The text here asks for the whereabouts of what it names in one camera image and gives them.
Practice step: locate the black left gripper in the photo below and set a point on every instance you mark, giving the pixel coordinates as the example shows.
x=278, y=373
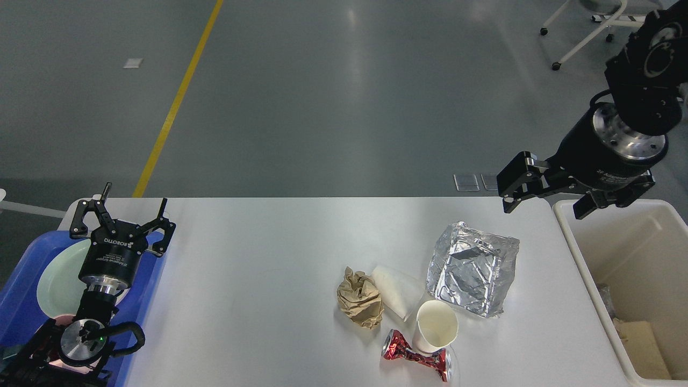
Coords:
x=115, y=258

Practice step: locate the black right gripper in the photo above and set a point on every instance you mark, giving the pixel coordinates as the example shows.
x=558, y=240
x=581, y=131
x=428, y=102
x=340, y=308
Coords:
x=601, y=158

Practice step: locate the mint green plate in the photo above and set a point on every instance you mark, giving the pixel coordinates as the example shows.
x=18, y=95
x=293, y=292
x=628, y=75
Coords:
x=60, y=289

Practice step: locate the silver foil container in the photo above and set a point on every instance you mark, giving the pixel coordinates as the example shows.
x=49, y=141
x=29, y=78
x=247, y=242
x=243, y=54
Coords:
x=472, y=269

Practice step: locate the brown paper bag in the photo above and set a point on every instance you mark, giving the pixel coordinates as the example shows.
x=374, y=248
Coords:
x=641, y=347

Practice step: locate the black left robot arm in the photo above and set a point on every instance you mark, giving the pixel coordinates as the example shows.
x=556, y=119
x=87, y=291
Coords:
x=126, y=338

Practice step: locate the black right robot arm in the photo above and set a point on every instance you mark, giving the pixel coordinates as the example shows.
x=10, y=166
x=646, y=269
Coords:
x=644, y=79

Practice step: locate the beige plastic bin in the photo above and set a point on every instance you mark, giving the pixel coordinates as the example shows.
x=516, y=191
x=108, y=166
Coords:
x=640, y=253

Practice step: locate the clear plastic wrap in bin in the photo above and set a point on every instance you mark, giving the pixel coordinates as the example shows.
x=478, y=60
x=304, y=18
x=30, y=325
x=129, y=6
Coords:
x=605, y=294

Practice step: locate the pink ribbed mug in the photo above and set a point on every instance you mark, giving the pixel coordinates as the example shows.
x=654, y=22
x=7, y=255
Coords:
x=74, y=344

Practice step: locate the white chair base leg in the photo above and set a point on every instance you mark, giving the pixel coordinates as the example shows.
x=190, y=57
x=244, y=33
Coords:
x=29, y=209

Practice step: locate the blue plastic tray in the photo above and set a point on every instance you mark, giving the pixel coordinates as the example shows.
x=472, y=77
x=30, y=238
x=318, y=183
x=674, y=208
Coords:
x=20, y=312

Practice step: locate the white rolling chair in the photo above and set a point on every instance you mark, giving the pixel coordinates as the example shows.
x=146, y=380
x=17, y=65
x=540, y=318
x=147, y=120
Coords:
x=604, y=18

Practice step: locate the white crushed paper cup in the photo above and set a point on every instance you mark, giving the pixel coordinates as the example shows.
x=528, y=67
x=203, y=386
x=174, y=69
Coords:
x=400, y=292

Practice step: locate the crushed red can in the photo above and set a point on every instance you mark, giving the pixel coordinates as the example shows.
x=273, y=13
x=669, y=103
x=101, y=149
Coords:
x=396, y=347

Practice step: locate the crumpled brown paper ball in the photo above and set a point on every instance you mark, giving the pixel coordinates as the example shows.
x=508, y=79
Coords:
x=359, y=299

